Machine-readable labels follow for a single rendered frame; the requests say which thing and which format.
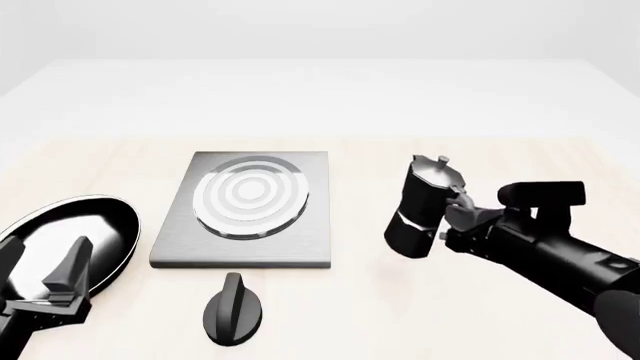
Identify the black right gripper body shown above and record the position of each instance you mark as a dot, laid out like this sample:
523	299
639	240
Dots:
470	238

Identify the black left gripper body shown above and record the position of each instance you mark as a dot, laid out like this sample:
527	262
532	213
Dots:
60	313

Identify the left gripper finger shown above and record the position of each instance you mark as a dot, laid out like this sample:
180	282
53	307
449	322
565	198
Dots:
10	262
72	273

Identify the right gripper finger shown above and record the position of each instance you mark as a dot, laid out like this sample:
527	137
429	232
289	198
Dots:
472	217
465	199

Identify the black and silver moka pot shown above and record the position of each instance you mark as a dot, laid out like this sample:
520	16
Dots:
422	195

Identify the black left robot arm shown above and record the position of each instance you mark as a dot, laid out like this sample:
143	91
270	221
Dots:
11	337

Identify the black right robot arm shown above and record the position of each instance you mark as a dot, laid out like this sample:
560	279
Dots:
550	257

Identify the grey stove plate with rings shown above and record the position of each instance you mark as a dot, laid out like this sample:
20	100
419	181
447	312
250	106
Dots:
185	240

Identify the round black stove knob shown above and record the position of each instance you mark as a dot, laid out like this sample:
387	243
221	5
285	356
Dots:
232	318

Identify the black frying pan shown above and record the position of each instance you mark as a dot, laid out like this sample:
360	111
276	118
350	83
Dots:
60	217

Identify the flat black plate on stalk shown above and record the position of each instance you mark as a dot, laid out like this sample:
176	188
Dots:
542	193

